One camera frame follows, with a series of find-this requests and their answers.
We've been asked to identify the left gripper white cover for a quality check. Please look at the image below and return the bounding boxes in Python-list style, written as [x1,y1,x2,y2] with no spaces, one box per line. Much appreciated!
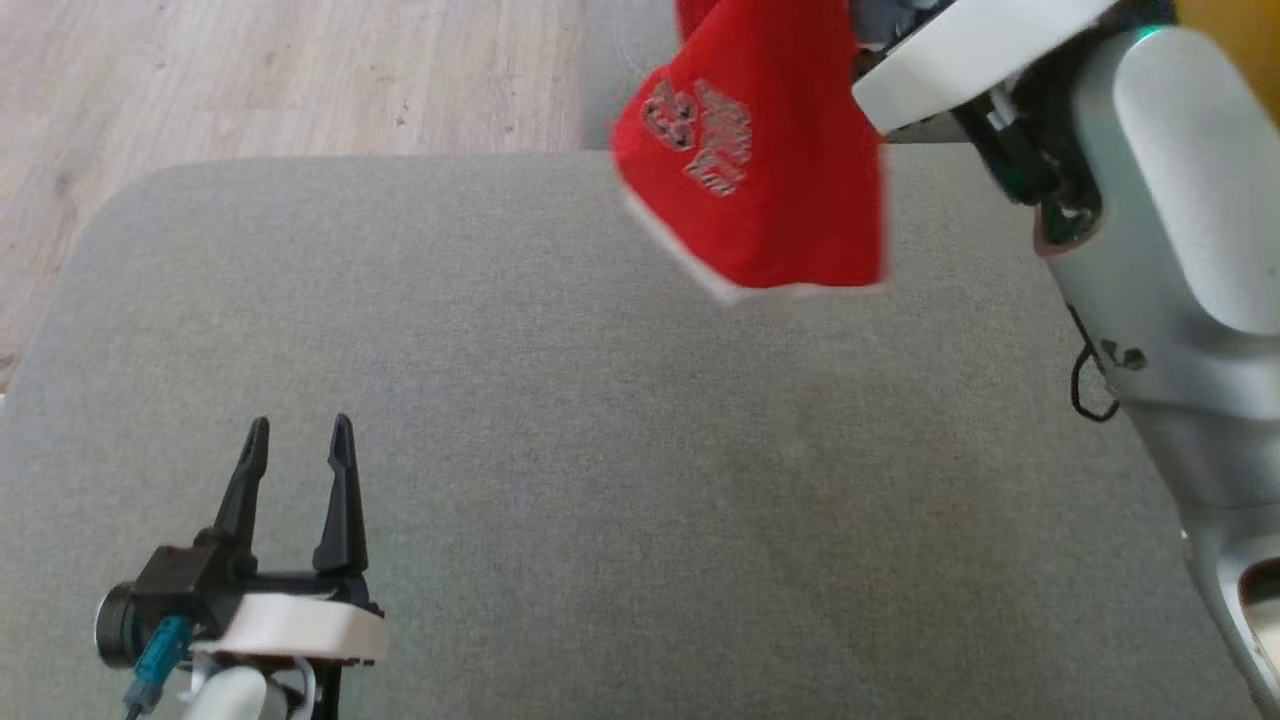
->
[188,412,390,665]

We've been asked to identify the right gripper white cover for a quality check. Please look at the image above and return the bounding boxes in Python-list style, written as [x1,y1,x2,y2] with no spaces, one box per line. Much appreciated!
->
[848,0,1123,138]

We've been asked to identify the red shorts with white trim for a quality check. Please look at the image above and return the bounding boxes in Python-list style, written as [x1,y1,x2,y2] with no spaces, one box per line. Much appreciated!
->
[609,0,888,304]

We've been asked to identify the yellow sofa back cushion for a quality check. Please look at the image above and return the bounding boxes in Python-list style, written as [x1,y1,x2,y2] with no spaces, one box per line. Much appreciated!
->
[1175,0,1280,126]

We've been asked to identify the large grey sofa seat cushion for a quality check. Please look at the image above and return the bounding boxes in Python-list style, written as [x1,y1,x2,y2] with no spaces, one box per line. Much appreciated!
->
[0,143,1263,720]

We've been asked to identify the blue camera cable connector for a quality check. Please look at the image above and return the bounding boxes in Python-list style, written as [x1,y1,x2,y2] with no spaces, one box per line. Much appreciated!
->
[124,614,194,719]

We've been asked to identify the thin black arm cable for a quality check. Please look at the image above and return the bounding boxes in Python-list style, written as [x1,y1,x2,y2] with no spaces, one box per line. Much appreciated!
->
[1066,300,1123,424]

